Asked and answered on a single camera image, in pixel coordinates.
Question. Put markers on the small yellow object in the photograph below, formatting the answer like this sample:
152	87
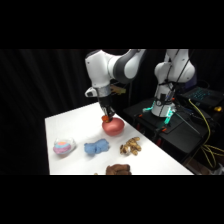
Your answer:
217	108

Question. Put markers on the tiger striped plush toy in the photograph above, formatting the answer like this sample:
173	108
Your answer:
130	146

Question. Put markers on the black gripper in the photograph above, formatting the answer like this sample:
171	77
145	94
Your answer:
104	101

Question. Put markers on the pink bowl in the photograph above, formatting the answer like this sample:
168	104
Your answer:
113	127

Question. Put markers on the brown plush toy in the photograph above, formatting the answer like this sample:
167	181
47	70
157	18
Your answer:
118	169

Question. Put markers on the red orange patterned ball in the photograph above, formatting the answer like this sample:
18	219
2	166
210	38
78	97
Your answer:
106	118

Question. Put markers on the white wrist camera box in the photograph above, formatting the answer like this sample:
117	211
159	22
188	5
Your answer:
90	92

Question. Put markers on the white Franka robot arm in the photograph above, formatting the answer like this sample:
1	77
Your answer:
100	66

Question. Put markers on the pastel striped plush toy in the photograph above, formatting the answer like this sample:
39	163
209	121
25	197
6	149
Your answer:
64	146

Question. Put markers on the black robot stand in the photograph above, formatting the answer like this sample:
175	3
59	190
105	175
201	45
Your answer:
180	133

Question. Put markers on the black curtain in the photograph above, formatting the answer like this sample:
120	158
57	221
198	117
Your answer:
33	93

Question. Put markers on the black laptop with lit keyboard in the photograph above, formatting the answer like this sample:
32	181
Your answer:
203	95

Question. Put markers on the blue plush toy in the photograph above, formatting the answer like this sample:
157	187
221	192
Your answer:
96	147

